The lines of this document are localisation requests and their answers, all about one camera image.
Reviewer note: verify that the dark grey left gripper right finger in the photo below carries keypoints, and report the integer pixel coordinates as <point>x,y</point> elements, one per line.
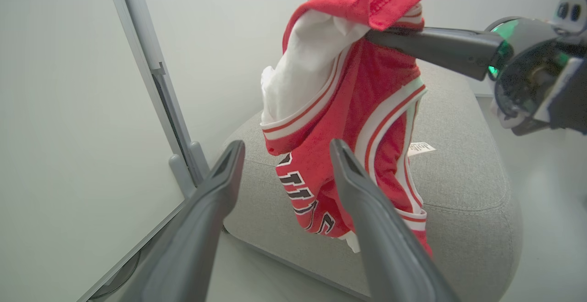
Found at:
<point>385,242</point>

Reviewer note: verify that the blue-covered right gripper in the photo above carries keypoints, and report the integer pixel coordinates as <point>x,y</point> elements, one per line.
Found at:
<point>532,73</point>

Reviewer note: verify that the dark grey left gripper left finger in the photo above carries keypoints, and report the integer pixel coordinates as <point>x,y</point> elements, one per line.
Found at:
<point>197,228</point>

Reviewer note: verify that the red white basketball jersey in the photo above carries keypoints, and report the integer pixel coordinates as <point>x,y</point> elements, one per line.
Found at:
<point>348,91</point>

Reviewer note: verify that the grey upholstered seat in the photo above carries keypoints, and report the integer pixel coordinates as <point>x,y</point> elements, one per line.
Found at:
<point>458,187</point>

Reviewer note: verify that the grey partition foot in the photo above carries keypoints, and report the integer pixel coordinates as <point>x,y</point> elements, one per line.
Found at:
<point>183,176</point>
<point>201,160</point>

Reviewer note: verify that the wide white partition panel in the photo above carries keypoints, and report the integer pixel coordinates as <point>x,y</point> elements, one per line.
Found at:
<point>69,109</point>

